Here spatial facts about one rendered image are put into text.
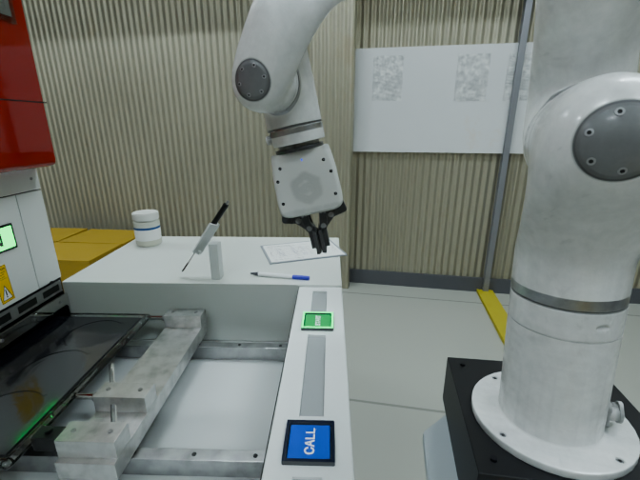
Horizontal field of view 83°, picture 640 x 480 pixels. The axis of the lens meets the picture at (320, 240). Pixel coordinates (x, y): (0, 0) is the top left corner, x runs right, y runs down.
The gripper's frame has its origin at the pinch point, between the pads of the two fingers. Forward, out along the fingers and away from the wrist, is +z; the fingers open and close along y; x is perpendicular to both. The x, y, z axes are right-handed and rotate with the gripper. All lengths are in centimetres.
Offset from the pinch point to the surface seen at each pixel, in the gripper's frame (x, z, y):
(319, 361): -10.7, 15.7, -3.1
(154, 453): -18.1, 21.2, -28.1
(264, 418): -8.1, 27.0, -15.2
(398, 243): 227, 85, 41
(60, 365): -5, 12, -49
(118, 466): -21.9, 18.7, -30.4
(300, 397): -18.9, 14.8, -5.2
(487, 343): 142, 130, 75
